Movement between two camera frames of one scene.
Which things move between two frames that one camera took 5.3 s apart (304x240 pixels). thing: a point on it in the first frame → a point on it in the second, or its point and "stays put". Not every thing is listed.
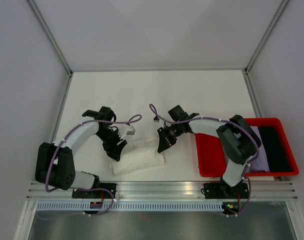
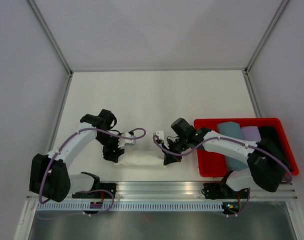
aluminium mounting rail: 258,190 stays put
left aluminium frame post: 52,40 stays put
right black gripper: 165,141 → 168,159
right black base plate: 223,191 stays put
